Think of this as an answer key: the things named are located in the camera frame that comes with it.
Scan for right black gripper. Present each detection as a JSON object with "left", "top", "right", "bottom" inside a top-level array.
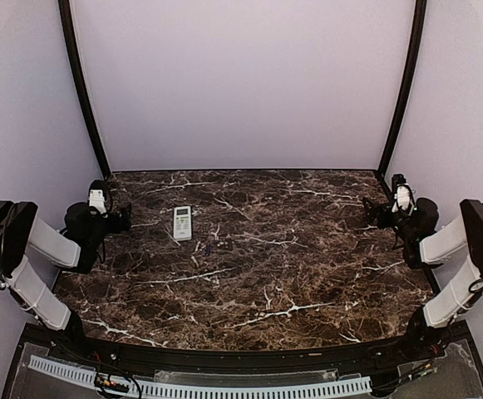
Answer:
[{"left": 363, "top": 197, "right": 416, "bottom": 242}]

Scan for white remote control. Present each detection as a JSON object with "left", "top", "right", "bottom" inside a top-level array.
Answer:
[{"left": 173, "top": 206, "right": 192, "bottom": 242}]

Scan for brown AAA battery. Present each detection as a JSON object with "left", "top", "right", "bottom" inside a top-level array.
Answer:
[{"left": 191, "top": 256, "right": 200, "bottom": 268}]

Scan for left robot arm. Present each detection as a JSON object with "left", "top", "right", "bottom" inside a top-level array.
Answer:
[{"left": 0, "top": 200, "right": 132, "bottom": 362}]

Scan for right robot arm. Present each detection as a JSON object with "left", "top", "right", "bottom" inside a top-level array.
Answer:
[{"left": 362, "top": 198, "right": 483, "bottom": 361}]

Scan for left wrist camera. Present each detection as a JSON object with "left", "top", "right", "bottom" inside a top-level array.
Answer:
[{"left": 88, "top": 180, "right": 109, "bottom": 214}]

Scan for black front rail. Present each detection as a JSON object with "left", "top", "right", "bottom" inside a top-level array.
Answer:
[{"left": 86, "top": 337, "right": 408, "bottom": 374}]

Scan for white slotted cable duct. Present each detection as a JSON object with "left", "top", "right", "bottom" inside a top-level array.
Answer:
[{"left": 27, "top": 355, "right": 372, "bottom": 398}]

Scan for left black frame post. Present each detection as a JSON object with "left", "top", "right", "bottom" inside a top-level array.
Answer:
[{"left": 57, "top": 0, "right": 111, "bottom": 180}]

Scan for black frame post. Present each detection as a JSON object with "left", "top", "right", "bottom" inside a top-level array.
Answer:
[
  {"left": 377, "top": 0, "right": 427, "bottom": 179},
  {"left": 57, "top": 0, "right": 111, "bottom": 180}
]

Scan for right black frame post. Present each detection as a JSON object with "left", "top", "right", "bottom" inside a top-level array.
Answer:
[{"left": 377, "top": 0, "right": 427, "bottom": 179}]

